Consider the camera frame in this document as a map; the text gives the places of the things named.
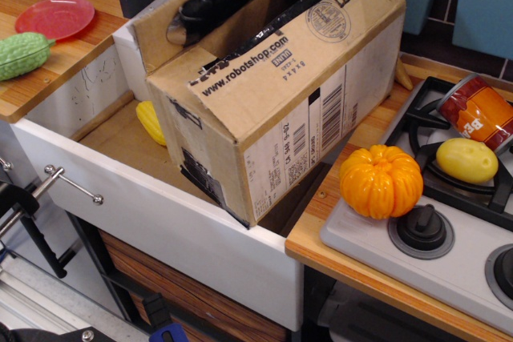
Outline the orange toy pumpkin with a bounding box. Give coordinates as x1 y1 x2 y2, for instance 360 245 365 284
339 144 424 219

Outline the grey toy stove top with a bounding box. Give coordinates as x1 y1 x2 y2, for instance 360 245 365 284
320 77 512 333

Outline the yellow toy potato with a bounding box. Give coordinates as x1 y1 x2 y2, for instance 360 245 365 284
436 138 499 183

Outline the black stove knob at edge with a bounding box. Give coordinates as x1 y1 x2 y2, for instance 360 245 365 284
485 243 512 309

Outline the white toy sink basin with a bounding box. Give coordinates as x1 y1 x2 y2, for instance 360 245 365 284
12 20 303 332

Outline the blue black clamp handle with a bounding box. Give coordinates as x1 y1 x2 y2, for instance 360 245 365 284
142 293 188 342

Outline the yellow toy squash in sink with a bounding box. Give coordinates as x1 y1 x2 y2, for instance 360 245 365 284
135 101 166 146

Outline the red plastic plate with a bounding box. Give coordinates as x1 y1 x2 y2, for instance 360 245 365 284
14 0 95 40

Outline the red orange beans can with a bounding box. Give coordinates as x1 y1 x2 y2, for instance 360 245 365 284
436 74 512 154

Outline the black metal table clamp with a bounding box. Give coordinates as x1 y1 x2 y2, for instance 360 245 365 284
0 159 104 280

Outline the green toy bitter gourd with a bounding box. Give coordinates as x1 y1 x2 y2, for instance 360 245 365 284
1 32 55 81

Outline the brown cardboard shipping box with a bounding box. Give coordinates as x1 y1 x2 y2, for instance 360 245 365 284
134 0 406 227

